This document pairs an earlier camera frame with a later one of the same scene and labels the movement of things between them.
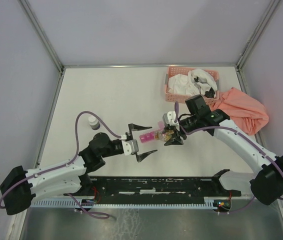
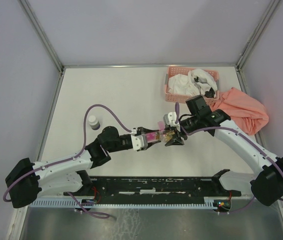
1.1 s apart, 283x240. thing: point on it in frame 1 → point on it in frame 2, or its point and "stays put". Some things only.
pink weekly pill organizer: x=154 y=135 stays put
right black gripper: x=176 y=135 stays put
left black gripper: x=133 y=127 → x=142 y=130
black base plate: x=159 y=189 stays put
